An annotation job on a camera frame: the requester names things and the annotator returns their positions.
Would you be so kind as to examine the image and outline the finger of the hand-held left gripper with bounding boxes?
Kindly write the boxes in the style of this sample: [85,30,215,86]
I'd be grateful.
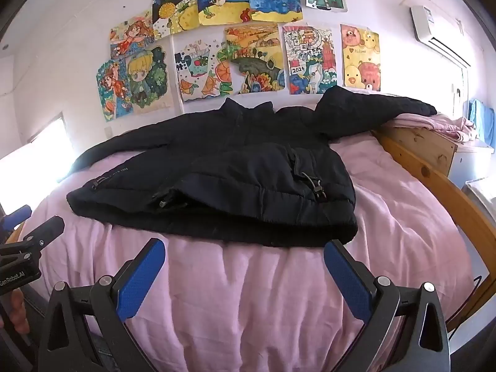
[0,205,32,230]
[21,216,65,249]

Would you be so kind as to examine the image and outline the white cloth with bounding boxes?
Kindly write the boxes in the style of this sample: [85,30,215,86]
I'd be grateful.
[461,178,496,221]

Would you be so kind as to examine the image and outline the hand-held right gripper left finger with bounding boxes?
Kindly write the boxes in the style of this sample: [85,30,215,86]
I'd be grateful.
[37,237,167,372]

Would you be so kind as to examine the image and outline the white air conditioner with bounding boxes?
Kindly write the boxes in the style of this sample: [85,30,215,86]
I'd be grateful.
[410,5,473,66]

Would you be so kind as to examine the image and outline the blue towel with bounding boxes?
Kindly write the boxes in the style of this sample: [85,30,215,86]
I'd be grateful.
[467,100,496,150]

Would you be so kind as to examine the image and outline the bright window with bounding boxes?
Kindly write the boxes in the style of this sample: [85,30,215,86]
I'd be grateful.
[0,112,76,204]

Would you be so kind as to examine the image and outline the white cabinet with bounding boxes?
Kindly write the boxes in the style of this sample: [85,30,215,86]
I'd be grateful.
[449,139,494,188]

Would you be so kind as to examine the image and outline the group of colourful wall drawings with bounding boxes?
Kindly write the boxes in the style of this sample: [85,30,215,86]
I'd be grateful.
[95,0,382,121]

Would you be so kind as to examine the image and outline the folded pink cloth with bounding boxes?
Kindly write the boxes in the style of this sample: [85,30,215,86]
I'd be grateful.
[389,112,479,142]

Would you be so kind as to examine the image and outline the black puffer jacket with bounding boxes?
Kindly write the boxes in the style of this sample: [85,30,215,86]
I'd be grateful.
[66,85,438,249]

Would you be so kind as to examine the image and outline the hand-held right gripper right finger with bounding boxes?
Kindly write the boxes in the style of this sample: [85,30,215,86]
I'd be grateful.
[323,239,456,372]

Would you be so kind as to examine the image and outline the pink bed sheet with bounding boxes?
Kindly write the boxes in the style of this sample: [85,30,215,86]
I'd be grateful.
[19,114,481,372]

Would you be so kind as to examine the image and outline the wooden bed frame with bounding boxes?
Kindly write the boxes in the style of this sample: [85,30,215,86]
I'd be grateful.
[371,124,496,328]

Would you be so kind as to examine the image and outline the person's left hand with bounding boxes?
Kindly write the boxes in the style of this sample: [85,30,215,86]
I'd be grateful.
[8,290,29,334]

